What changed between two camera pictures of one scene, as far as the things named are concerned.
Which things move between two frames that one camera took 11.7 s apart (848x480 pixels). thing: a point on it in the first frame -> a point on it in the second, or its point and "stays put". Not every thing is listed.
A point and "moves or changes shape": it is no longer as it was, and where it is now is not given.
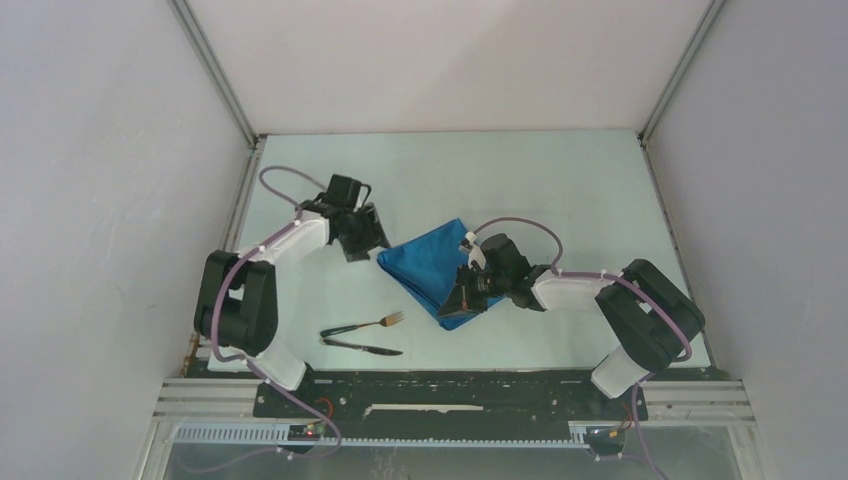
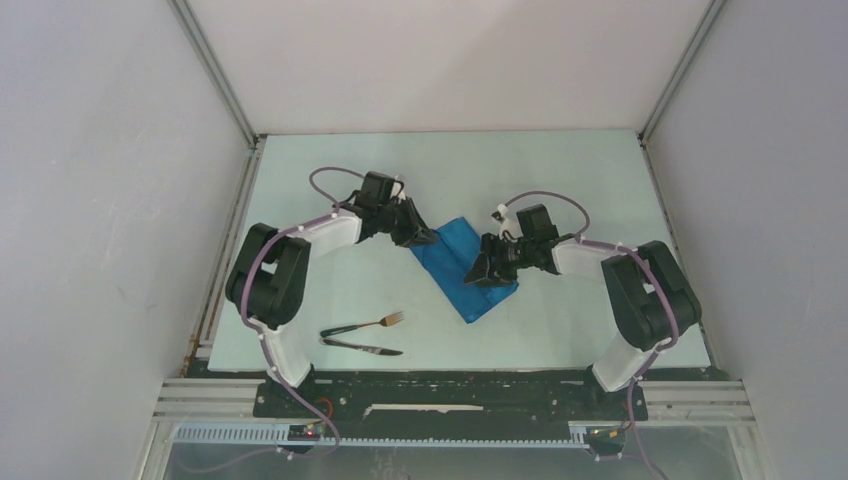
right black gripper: x=463 y=299 -> x=483 y=272
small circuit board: x=309 y=432 stays put
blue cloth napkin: x=427 y=268 moves or changes shape
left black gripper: x=373 y=237 -> x=416 y=232
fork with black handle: x=386 y=321 stays put
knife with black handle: x=375 y=350 stays put
